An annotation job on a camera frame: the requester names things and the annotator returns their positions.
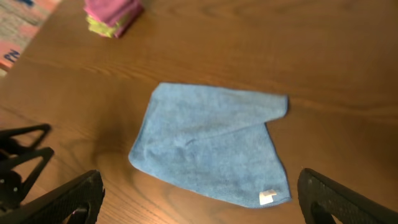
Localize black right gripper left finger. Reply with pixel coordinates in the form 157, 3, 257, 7
1, 170, 105, 224

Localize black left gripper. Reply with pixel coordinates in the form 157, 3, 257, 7
1, 124, 54, 213

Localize folded purple bottom cloth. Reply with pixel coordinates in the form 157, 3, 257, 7
100, 7, 144, 38

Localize blue microfiber cloth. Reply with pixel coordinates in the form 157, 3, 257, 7
129, 83, 292, 208

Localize folded green cloth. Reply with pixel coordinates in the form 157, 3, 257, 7
86, 16, 128, 38

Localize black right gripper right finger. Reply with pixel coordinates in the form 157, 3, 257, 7
297, 168, 397, 224

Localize folded purple cloth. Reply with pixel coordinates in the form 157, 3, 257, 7
84, 0, 144, 26
100, 7, 144, 38

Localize patterned floor mat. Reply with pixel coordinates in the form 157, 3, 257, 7
1, 0, 61, 76

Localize folded purple top cloth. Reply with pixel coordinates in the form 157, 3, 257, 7
84, 0, 144, 26

